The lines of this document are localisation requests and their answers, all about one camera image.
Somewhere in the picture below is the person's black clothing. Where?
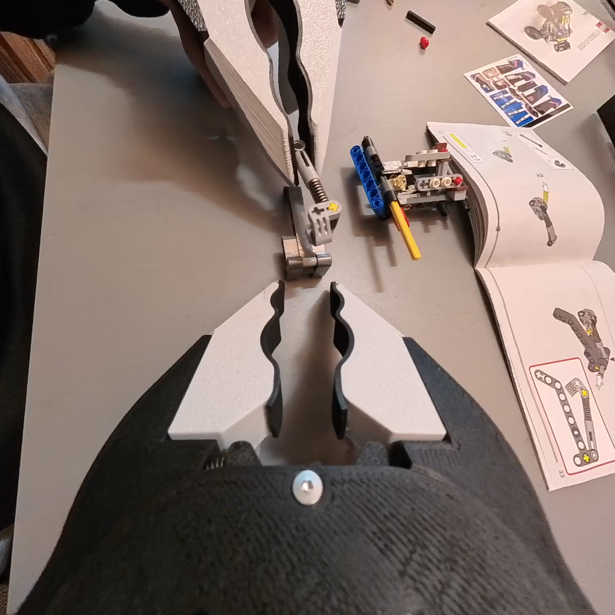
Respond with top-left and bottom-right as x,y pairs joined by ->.
0,101 -> 49,534

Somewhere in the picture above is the lego chassis assembly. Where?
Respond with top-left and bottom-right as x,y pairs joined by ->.
350,136 -> 472,261

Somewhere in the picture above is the black lego axle connector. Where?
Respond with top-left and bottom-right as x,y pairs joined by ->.
406,10 -> 437,35

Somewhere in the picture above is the closed lego booklet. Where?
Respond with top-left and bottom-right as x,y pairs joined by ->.
487,0 -> 615,86

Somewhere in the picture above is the lego sticker sheet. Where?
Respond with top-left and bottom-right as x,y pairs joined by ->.
463,54 -> 574,128

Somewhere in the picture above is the person's left hand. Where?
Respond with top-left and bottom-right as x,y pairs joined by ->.
161,0 -> 232,108

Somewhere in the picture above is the grey lego shock absorber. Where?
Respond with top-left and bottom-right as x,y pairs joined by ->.
292,139 -> 345,245

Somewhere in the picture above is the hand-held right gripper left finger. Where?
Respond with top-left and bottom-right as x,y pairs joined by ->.
167,280 -> 286,464

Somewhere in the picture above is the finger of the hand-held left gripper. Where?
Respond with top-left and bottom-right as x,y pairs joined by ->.
281,0 -> 345,174
168,0 -> 295,186

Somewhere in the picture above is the open lego instruction booklet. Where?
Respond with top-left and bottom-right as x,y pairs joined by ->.
425,121 -> 615,492

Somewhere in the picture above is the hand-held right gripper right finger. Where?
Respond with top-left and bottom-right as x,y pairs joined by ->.
330,282 -> 448,465

